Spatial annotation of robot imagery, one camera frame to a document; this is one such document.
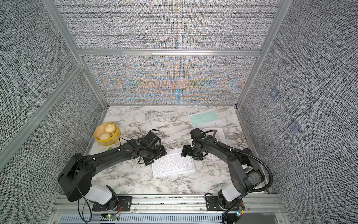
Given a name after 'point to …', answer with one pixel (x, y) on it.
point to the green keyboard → (204, 119)
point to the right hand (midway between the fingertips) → (186, 152)
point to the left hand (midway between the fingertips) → (165, 156)
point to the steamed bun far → (110, 128)
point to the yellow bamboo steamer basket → (115, 135)
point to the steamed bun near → (105, 136)
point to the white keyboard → (173, 164)
